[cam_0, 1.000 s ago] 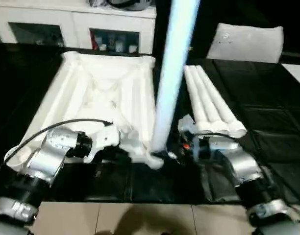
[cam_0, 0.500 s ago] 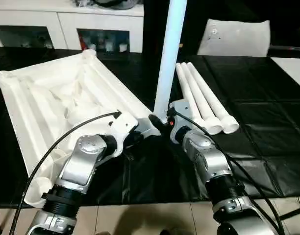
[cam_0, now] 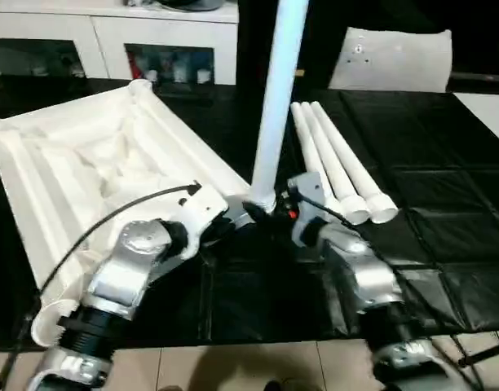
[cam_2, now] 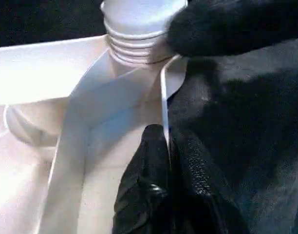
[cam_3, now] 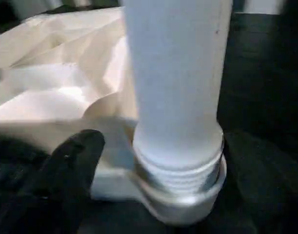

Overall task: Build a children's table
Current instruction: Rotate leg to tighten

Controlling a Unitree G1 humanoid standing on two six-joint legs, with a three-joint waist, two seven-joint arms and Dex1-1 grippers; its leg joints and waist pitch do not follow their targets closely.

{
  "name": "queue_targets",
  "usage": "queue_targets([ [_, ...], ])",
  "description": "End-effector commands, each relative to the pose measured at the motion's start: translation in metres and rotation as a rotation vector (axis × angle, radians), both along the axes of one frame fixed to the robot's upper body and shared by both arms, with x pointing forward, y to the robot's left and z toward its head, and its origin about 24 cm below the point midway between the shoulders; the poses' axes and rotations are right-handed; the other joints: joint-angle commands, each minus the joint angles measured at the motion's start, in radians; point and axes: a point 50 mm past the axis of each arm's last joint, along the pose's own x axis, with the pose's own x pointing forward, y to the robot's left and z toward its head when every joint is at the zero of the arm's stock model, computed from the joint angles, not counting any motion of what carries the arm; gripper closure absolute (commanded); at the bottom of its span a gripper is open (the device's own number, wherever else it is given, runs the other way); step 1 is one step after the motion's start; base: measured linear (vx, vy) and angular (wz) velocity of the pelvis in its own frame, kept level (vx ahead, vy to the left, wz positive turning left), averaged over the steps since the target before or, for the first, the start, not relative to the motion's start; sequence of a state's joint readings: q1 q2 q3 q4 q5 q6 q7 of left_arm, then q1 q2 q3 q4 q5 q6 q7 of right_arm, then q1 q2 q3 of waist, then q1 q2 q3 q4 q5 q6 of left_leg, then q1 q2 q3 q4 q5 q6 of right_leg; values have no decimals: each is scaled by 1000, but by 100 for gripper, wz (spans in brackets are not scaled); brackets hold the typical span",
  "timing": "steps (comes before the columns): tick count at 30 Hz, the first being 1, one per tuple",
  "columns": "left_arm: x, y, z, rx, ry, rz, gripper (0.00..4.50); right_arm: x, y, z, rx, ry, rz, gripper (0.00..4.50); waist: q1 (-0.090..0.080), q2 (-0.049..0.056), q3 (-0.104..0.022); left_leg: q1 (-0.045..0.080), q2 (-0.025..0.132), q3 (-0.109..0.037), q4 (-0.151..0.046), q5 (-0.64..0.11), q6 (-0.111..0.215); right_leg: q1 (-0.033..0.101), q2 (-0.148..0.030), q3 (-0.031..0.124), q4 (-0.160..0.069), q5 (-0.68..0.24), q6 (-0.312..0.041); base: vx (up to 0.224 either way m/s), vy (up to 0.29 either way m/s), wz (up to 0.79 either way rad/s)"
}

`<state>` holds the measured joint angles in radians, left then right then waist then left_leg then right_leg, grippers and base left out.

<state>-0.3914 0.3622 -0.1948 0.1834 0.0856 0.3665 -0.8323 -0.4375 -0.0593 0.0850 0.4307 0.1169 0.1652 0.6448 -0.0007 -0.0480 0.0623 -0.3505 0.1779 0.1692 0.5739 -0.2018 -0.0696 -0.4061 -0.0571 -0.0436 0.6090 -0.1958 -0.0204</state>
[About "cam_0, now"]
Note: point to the white plastic table leg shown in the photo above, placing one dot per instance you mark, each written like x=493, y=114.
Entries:
x=352, y=163
x=309, y=142
x=281, y=81
x=332, y=163

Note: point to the small gold label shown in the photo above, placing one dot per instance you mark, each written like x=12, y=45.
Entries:
x=299, y=73

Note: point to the black padded work mat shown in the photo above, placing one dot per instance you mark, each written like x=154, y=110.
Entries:
x=416, y=163

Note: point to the small white jar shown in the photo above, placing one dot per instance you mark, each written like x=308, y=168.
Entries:
x=203, y=76
x=151, y=75

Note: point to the white jar with blue print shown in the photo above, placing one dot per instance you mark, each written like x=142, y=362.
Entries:
x=179, y=75

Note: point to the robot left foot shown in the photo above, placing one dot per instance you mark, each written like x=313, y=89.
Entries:
x=180, y=388

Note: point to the red bottle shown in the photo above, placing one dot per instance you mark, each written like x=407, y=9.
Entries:
x=134, y=67

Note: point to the grey black helmet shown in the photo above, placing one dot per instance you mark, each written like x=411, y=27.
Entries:
x=192, y=4

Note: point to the white flat board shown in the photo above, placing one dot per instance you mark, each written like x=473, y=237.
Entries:
x=490, y=114

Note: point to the white cabinet with glass doors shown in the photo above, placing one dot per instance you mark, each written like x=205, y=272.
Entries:
x=111, y=28

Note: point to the black metal bar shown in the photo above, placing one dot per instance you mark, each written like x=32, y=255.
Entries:
x=486, y=353

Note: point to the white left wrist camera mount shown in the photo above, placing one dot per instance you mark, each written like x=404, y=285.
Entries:
x=200, y=207

